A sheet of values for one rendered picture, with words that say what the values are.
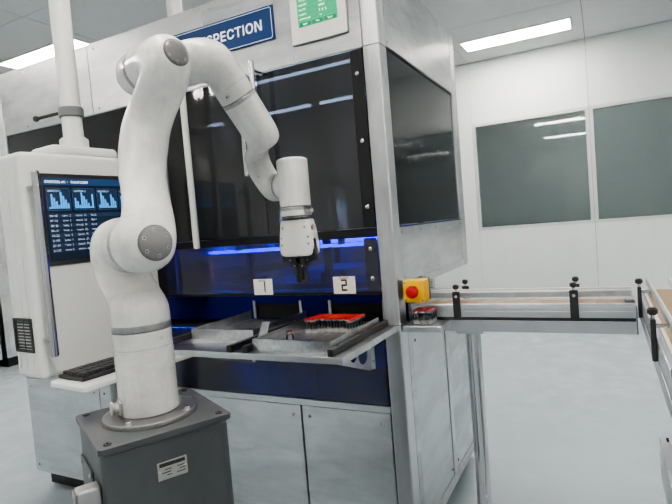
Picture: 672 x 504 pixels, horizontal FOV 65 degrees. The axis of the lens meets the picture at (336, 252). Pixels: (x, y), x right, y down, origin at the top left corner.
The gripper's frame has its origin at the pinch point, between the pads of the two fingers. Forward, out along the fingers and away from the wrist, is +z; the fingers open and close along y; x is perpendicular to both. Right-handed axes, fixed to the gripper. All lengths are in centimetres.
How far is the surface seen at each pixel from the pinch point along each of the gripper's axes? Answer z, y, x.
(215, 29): -89, 51, -40
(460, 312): 20, -31, -49
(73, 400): 61, 157, -42
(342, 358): 22.4, -10.7, 0.9
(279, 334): 20.4, 19.2, -16.0
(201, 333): 20, 49, -14
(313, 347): 20.4, -0.8, -1.8
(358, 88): -57, -5, -40
